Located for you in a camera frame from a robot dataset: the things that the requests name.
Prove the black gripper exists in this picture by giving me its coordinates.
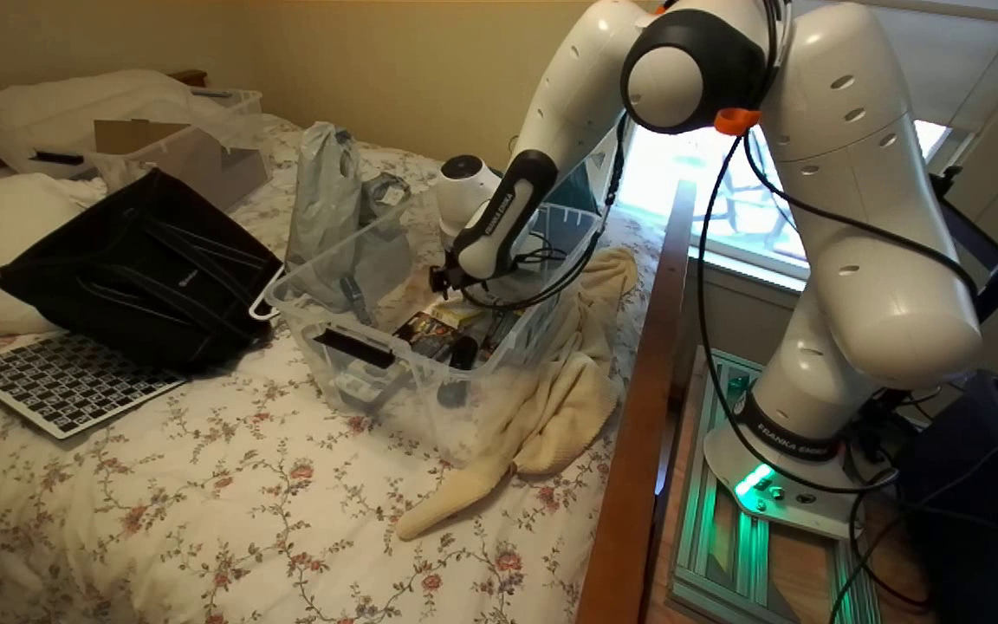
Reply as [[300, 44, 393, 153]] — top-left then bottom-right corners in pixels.
[[426, 259, 491, 306]]

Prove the black container latch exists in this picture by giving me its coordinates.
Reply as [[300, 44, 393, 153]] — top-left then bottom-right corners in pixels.
[[314, 327, 402, 375]]

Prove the clear plastic storage container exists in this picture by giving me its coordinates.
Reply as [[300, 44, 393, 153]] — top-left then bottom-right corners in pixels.
[[262, 158, 619, 464]]

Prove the grey crumpled plastic bag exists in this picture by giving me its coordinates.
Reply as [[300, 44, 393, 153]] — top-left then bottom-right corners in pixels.
[[357, 171, 416, 237]]

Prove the clear plastic bag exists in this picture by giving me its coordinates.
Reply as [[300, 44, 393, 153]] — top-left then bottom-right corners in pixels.
[[285, 118, 366, 270]]

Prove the beige towel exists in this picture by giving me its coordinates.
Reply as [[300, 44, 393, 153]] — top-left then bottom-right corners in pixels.
[[393, 242, 646, 543]]

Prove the white hanger hook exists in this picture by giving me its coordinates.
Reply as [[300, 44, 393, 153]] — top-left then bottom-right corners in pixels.
[[245, 263, 290, 327]]

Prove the bright window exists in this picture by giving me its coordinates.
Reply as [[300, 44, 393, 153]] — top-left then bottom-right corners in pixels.
[[616, 67, 961, 290]]

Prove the brown cardboard box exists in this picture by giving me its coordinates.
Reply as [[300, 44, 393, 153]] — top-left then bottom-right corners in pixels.
[[88, 114, 272, 216]]

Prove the brown wooden footboard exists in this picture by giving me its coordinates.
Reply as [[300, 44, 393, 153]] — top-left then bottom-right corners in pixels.
[[570, 176, 699, 624]]

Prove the dark fabric bag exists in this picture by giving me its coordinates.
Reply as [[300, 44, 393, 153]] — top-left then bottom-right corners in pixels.
[[0, 166, 286, 379]]

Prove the floral bedsheet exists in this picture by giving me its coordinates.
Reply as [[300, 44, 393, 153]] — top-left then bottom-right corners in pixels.
[[0, 106, 670, 624]]

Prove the green lit robot platform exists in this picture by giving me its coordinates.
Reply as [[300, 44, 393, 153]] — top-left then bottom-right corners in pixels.
[[670, 343, 886, 624]]

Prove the dark blue chair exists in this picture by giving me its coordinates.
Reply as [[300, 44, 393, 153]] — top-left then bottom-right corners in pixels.
[[896, 372, 998, 624]]

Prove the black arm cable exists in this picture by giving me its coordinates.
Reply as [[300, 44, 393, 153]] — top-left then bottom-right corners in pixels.
[[449, 114, 979, 514]]

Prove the orange cable clip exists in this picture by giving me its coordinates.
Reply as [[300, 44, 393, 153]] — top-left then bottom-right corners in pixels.
[[709, 105, 763, 138]]

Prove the black floor cable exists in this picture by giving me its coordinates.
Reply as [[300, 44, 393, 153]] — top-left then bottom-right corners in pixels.
[[823, 455, 953, 617]]

